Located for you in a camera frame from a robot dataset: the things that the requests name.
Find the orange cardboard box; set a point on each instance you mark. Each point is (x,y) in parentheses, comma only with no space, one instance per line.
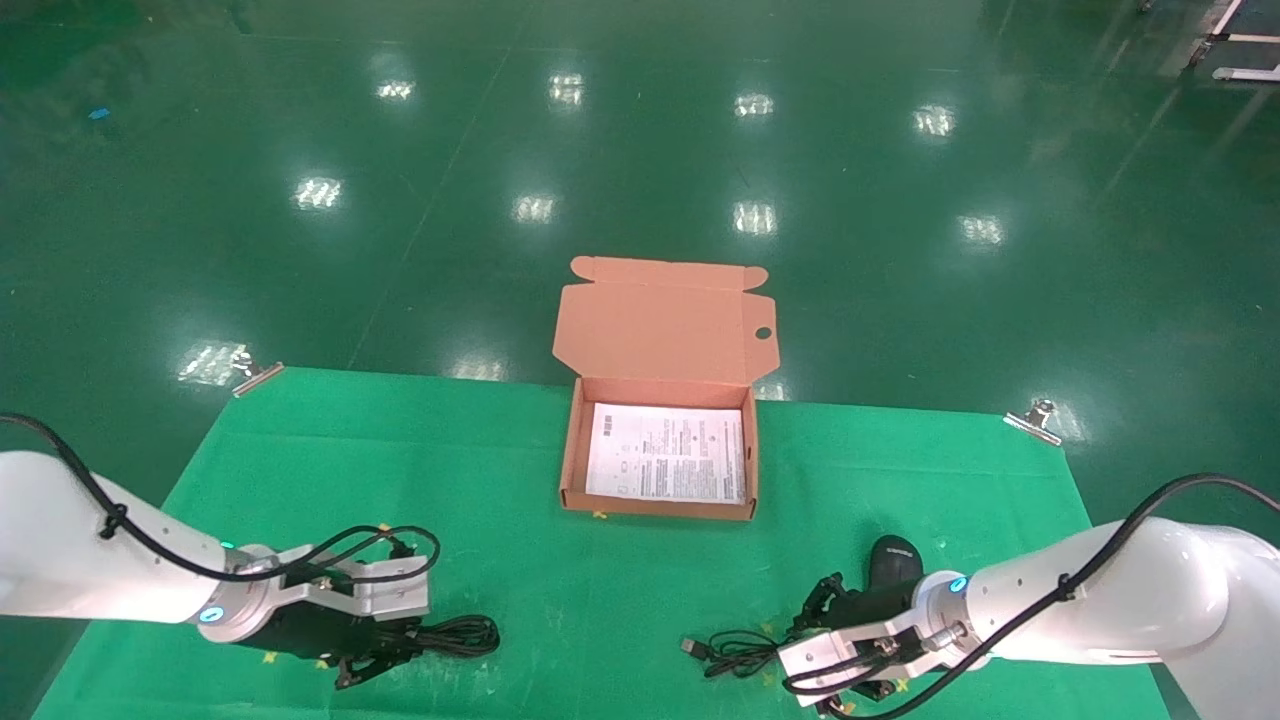
(655,330)

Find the white metal frame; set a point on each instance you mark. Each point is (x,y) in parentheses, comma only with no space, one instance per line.
(1240,40)

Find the green table mat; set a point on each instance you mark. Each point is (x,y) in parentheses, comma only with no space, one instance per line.
(520,540)

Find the metal binder clip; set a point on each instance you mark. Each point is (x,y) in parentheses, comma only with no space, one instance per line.
(255,375)
(1035,422)

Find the white printed instruction sheet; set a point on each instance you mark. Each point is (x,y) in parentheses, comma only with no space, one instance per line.
(665,450)

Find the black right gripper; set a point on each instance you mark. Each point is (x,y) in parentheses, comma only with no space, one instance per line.
(870,605)

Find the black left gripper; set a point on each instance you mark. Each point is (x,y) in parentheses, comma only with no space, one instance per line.
(310,635)

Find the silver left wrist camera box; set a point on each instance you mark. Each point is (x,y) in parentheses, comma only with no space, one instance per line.
(385,598)

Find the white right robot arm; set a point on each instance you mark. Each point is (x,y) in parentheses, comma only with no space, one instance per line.
(1150,600)

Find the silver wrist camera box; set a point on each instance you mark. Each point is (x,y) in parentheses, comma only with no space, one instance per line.
(385,598)
(830,655)

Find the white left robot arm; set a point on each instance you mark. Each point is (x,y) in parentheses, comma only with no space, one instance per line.
(60,550)

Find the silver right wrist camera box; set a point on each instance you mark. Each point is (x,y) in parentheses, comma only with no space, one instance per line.
(830,655)

